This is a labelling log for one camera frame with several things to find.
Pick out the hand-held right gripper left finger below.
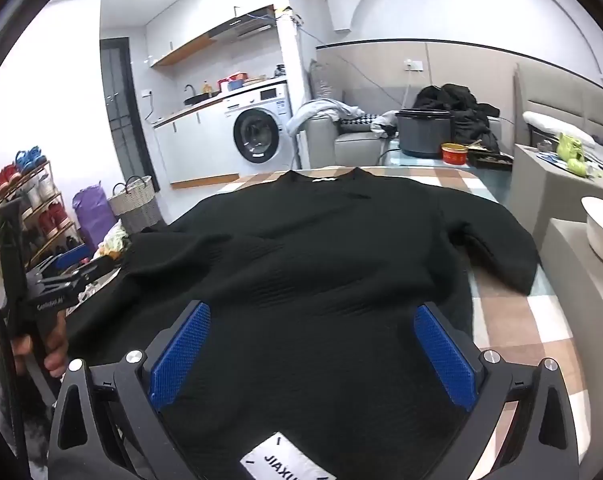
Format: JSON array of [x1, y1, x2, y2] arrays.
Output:
[[46, 300, 212, 480]]

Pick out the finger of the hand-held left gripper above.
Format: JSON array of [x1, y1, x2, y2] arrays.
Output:
[[75, 257, 124, 291], [34, 244, 91, 275]]

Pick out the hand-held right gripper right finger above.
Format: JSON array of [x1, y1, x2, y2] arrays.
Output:
[[412, 302, 582, 480]]

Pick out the black knit sweater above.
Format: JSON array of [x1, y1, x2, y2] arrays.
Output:
[[64, 167, 542, 480]]

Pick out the person's left forearm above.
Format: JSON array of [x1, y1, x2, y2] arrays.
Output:
[[0, 350, 59, 480]]

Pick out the person's left hand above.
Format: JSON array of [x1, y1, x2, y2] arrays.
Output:
[[10, 312, 71, 380]]

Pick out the crumpled paper wrappers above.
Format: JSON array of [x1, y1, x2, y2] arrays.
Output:
[[97, 224, 133, 262]]

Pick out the purple bag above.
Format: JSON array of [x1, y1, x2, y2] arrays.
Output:
[[72, 186, 117, 251]]

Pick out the shoe rack with shoes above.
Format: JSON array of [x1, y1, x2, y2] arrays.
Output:
[[0, 145, 82, 281]]

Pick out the woven laundry basket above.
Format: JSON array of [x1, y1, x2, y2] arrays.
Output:
[[107, 175, 163, 235]]

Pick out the plaid tablecloth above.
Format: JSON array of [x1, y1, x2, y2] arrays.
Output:
[[216, 165, 595, 480]]

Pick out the grey upholstered stool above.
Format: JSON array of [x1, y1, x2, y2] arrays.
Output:
[[539, 217, 603, 461]]

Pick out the white lower cabinets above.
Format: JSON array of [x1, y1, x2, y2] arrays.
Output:
[[154, 107, 239, 191]]

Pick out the white cabinets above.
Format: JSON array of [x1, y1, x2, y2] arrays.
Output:
[[154, 107, 239, 191], [145, 0, 282, 68]]

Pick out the dark glass door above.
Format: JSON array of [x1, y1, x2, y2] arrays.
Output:
[[100, 37, 154, 186]]

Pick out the small side table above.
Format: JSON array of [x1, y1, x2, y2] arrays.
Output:
[[379, 137, 512, 196]]

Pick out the black food tray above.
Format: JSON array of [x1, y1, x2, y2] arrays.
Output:
[[467, 150, 513, 172]]

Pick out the white washing machine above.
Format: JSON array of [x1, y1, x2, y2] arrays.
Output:
[[222, 81, 294, 171]]

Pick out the black rice cooker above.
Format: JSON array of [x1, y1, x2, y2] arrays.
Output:
[[395, 109, 453, 158]]

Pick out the grey sofa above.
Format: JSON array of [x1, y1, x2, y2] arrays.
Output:
[[296, 87, 505, 170]]

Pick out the white grey crumpled cloth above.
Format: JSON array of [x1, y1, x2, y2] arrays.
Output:
[[369, 110, 402, 140]]

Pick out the large green teapot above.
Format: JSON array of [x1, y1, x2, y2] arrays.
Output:
[[556, 132, 585, 161]]

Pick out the houndstooth cushion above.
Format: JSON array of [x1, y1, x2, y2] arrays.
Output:
[[339, 114, 382, 133]]

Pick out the black jacket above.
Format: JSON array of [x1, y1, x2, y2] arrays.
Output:
[[411, 83, 502, 153]]

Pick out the white pillow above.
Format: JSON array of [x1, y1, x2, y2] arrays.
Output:
[[524, 110, 597, 146]]

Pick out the white upper cabinets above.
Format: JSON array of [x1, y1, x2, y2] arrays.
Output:
[[145, 0, 282, 68]]

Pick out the light grey garment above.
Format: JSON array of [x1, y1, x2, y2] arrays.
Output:
[[287, 99, 367, 141]]

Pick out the grey upholstered bed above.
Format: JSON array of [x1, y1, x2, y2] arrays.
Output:
[[514, 62, 603, 181]]

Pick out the steel range hood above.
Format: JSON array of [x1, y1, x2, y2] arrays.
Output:
[[208, 5, 277, 41]]

